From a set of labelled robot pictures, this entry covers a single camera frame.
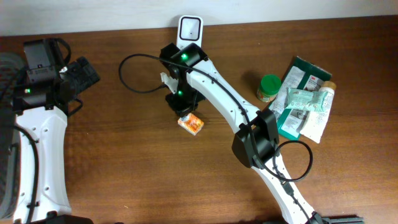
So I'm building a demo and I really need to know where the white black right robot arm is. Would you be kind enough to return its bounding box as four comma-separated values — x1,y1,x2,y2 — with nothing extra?
159,43,364,223

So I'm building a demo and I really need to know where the grey plastic mesh basket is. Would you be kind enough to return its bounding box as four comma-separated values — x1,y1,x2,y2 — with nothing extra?
1,52,24,220

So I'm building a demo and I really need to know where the mint green wipes packet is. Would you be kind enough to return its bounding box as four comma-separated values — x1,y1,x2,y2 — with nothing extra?
285,88,330,112

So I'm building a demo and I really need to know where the white tube with tan cap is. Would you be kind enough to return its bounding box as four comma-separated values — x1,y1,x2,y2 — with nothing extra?
300,81,336,144

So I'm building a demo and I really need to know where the dark green 3M package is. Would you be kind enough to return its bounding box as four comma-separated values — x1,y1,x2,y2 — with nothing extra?
269,57,332,140

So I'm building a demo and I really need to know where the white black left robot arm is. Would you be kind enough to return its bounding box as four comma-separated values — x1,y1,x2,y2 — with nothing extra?
12,57,100,223

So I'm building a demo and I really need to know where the white barcode scanner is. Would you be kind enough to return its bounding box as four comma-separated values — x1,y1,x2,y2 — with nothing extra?
177,15,203,50

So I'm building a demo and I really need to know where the orange tissue pack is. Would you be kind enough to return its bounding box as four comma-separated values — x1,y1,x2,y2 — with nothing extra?
177,113,204,136

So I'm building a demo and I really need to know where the green lid jar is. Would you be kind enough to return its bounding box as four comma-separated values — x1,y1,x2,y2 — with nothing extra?
257,74,282,103

